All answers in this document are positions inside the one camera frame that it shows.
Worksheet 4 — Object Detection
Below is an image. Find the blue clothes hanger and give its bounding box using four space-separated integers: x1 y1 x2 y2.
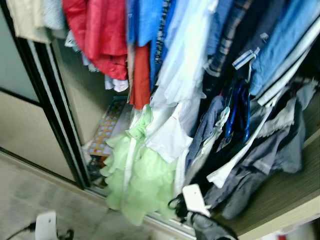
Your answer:
224 80 252 143

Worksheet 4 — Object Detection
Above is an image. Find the blue denim garment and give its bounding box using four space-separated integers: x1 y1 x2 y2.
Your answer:
250 0 320 96

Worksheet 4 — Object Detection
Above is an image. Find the plaid shirt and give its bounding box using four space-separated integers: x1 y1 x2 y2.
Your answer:
205 0 256 78

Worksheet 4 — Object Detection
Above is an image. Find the pale blue dress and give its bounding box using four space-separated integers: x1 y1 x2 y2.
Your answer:
150 0 221 121

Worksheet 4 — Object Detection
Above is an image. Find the white shirt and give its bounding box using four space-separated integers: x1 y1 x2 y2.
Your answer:
145 95 201 163

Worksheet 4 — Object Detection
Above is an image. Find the orange-red garment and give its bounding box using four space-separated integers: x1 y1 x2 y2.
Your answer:
131 44 152 110

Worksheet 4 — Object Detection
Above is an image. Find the green ruffled dress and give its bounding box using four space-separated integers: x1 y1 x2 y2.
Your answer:
100 105 180 226

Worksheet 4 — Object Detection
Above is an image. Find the bright blue shirt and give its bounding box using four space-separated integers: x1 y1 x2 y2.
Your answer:
126 0 171 91

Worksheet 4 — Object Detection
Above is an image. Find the colourful patterned box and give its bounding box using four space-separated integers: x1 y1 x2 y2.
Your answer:
87 96 132 158

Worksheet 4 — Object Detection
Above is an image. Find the red garment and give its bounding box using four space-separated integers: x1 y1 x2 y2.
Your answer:
62 0 130 81

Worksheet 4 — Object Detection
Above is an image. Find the beige wooden wardrobe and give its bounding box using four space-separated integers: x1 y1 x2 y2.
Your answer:
50 0 320 240

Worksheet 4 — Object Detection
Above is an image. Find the pale grey garment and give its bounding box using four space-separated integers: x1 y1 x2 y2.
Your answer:
41 0 68 38

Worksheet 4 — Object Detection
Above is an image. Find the black framed sliding door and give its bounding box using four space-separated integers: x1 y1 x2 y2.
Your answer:
0 0 93 190

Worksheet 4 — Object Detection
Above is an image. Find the cream garment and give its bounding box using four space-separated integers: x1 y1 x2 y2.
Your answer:
6 0 51 43

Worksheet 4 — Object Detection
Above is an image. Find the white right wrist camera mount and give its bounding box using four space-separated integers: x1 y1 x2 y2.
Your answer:
182 184 212 217

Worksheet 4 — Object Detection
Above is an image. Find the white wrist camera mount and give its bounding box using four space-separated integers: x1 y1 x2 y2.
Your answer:
182 184 212 217
35 211 59 240

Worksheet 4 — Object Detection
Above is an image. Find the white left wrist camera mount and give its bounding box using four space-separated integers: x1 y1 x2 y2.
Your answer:
35 211 59 240

